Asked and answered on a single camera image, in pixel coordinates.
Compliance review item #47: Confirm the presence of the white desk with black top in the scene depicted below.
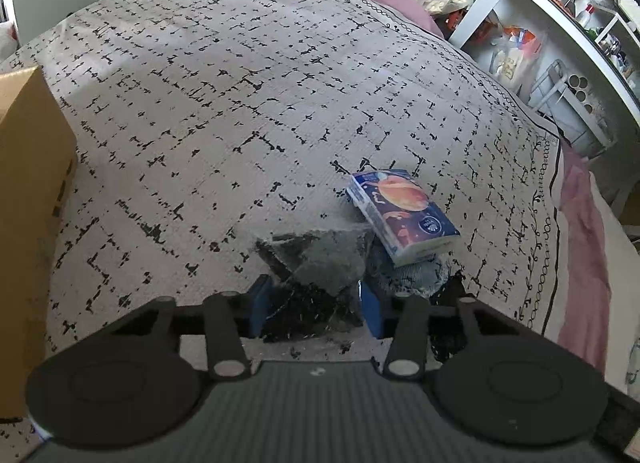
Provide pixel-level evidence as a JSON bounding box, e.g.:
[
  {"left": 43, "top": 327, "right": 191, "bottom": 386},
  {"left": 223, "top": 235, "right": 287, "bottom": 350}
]
[{"left": 446, "top": 0, "right": 640, "bottom": 116}]

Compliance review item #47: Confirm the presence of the brown cardboard box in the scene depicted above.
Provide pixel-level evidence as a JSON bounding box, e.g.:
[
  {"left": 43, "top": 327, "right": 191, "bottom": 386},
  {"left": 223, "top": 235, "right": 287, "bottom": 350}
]
[{"left": 0, "top": 65, "right": 79, "bottom": 420}]

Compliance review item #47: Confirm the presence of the white desk riser shelf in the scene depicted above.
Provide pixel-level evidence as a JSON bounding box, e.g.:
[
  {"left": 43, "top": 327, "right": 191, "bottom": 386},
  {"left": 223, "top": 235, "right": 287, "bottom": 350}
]
[{"left": 594, "top": 6, "right": 640, "bottom": 64}]

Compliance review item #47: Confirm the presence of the blue grey cloth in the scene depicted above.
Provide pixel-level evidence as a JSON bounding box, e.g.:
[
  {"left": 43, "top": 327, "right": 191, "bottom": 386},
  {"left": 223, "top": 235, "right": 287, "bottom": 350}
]
[{"left": 369, "top": 242, "right": 449, "bottom": 300}]

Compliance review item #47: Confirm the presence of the pink bed sheet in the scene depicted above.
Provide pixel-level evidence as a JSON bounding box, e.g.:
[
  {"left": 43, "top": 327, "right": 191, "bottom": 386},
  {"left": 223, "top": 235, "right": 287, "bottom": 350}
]
[{"left": 294, "top": 0, "right": 615, "bottom": 380}]

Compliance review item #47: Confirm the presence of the white plastic bag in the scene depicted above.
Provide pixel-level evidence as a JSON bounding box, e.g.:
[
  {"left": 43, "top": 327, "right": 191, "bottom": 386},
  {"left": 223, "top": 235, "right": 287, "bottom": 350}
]
[{"left": 489, "top": 24, "right": 544, "bottom": 90}]

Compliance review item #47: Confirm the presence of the white black-patterned blanket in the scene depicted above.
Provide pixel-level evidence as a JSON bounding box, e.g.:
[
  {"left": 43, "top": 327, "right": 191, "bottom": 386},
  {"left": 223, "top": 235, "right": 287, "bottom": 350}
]
[{"left": 0, "top": 0, "right": 567, "bottom": 449}]

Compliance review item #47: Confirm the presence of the white keyboard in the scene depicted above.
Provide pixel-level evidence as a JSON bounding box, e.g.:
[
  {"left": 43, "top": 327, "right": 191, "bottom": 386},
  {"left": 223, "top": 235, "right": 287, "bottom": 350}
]
[{"left": 613, "top": 0, "right": 640, "bottom": 30}]

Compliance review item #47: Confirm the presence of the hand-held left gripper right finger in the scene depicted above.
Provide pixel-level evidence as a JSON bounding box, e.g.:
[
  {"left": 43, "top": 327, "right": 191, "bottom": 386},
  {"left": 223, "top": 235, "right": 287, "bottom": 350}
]
[{"left": 358, "top": 280, "right": 522, "bottom": 379}]

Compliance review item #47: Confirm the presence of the white metal rack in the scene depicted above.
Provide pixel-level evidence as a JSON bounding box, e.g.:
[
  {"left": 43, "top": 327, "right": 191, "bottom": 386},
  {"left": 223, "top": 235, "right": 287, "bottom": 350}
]
[{"left": 526, "top": 60, "right": 617, "bottom": 158}]

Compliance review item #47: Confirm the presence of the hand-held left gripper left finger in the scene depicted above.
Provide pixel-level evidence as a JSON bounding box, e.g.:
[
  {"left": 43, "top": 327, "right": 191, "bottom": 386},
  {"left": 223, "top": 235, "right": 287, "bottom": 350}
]
[{"left": 107, "top": 274, "right": 274, "bottom": 380}]

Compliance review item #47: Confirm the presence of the blue tissue pack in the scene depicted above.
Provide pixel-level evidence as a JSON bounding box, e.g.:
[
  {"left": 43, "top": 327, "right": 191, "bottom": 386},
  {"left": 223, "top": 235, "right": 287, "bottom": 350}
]
[{"left": 346, "top": 168, "right": 462, "bottom": 267}]

